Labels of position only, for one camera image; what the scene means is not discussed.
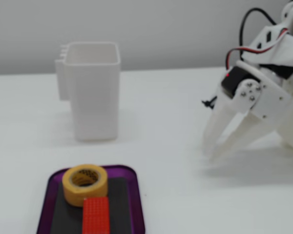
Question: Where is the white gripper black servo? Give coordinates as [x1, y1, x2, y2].
[202, 60, 292, 162]

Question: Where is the yellow masking tape roll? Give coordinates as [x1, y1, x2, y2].
[62, 164, 109, 207]

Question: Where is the red white servo wire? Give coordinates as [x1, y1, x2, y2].
[225, 27, 289, 74]

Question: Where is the purple metal tray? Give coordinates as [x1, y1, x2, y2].
[36, 165, 146, 234]

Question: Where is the white plastic rectangular container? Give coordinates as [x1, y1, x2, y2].
[55, 41, 120, 141]

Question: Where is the red studded block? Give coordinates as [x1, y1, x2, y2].
[82, 197, 110, 234]

